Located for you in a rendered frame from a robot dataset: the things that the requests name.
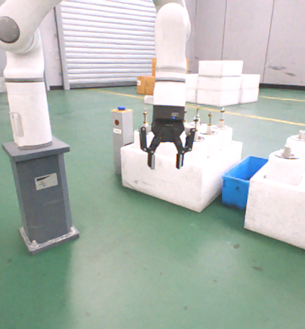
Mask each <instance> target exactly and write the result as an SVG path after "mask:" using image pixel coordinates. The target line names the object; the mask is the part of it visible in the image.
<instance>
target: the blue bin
mask: <svg viewBox="0 0 305 329"><path fill-rule="evenodd" d="M268 160H269V159H266V158H262V157H256V156H247V157H246V158H244V159H243V160H242V161H240V162H238V163H237V164H235V165H234V167H232V168H231V169H229V170H227V171H226V172H225V173H223V174H222V178H223V192H222V203H223V204H225V205H227V206H232V207H234V208H237V209H242V210H245V209H246V205H247V200H248V190H249V184H250V179H251V177H253V176H254V175H255V174H256V173H257V172H258V171H259V170H260V169H261V168H262V167H263V166H264V165H265V164H266V163H267V162H268Z"/></svg>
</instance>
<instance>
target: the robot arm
mask: <svg viewBox="0 0 305 329"><path fill-rule="evenodd" d="M61 1H63V0H6V1H5V2H4V3H3V4H2V6H1V7H0V48H1V49H3V50H6V56H7V65H6V68H5V70H4V78H5V84H6V92H7V95H8V103H9V107H10V111H9V114H8V115H10V120H11V124H12V132H13V135H14V142H15V143H14V145H15V146H16V147H17V148H18V149H19V150H31V149H39V148H45V147H49V146H51V145H52V144H53V141H52V135H51V125H50V115H48V105H47V99H46V90H45V84H44V57H43V52H42V40H41V34H40V30H39V25H40V23H41V21H42V20H43V19H44V17H45V16H46V14H47V13H49V11H50V10H51V9H52V8H53V7H54V6H56V5H57V4H59V3H61ZM152 2H153V4H154V7H156V13H157V16H156V21H155V22H154V43H155V44H156V59H157V63H156V69H155V83H154V92H153V96H148V95H146V96H145V97H144V103H146V104H153V105H152V123H151V126H147V127H143V126H139V127H138V130H139V140H140V149H141V150H143V151H144V152H146V153H147V165H148V166H149V168H150V169H151V170H154V153H155V150H156V149H157V148H158V146H160V143H166V142H169V143H174V145H175V147H176V149H177V151H178V153H177V154H176V168H177V169H178V170H181V167H182V166H183V165H184V156H185V154H186V153H187V152H190V151H191V150H192V146H193V142H194V135H195V134H196V129H195V128H192V127H185V125H184V117H185V99H186V88H185V82H186V72H187V62H186V58H185V43H186V41H187V39H188V37H189V36H190V33H191V24H190V19H189V17H188V16H189V15H188V14H187V10H186V7H185V3H184V1H183V0H152ZM150 130H151V132H152V133H153V134H154V136H153V139H152V141H151V144H150V145H149V147H147V135H148V134H149V131H150ZM184 131H185V135H187V136H186V140H185V146H184V147H183V145H182V142H181V139H180V136H181V134H182V133H183V132H184Z"/></svg>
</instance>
